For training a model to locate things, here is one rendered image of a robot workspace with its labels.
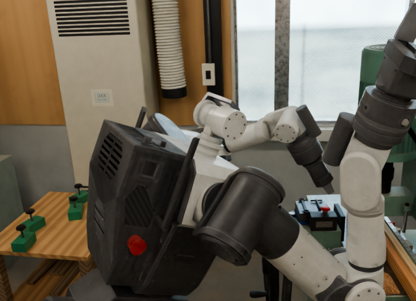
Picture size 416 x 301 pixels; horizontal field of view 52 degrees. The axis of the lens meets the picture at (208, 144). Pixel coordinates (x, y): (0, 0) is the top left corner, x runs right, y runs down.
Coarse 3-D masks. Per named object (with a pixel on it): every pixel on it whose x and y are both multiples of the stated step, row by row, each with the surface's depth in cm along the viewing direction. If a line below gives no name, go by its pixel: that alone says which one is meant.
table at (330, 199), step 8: (328, 200) 164; (336, 200) 163; (344, 240) 137; (328, 248) 134; (384, 264) 125; (384, 272) 121; (392, 272) 121; (400, 288) 115; (392, 296) 112; (400, 296) 112; (408, 296) 112
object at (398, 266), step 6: (384, 234) 133; (390, 246) 126; (390, 252) 124; (396, 252) 123; (390, 258) 124; (396, 258) 121; (390, 264) 124; (396, 264) 119; (402, 264) 118; (396, 270) 119; (402, 270) 116; (408, 270) 116; (396, 276) 119; (402, 276) 115; (408, 276) 113; (402, 282) 115; (408, 282) 112; (414, 282) 111; (408, 288) 112; (414, 288) 109; (408, 294) 112; (414, 294) 108; (414, 300) 108
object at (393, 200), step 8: (392, 192) 131; (400, 192) 131; (408, 192) 130; (384, 200) 129; (392, 200) 129; (400, 200) 129; (408, 200) 129; (384, 208) 130; (392, 208) 130; (400, 208) 130; (384, 216) 131
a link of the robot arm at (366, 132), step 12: (348, 120) 73; (360, 120) 70; (336, 132) 75; (348, 132) 74; (360, 132) 71; (372, 132) 69; (384, 132) 68; (396, 132) 68; (336, 144) 76; (348, 144) 76; (360, 144) 72; (372, 144) 71; (384, 144) 70; (396, 144) 70; (324, 156) 78; (336, 156) 76; (384, 156) 71
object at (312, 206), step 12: (300, 204) 141; (312, 204) 140; (324, 204) 140; (300, 216) 135; (312, 216) 131; (324, 216) 131; (336, 216) 131; (312, 228) 132; (324, 228) 132; (336, 228) 132
